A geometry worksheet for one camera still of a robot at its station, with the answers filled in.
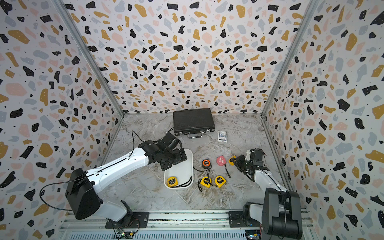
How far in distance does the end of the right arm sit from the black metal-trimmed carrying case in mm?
354

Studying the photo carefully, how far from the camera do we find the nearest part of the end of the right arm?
2.21 feet

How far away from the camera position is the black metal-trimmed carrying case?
3.55 feet
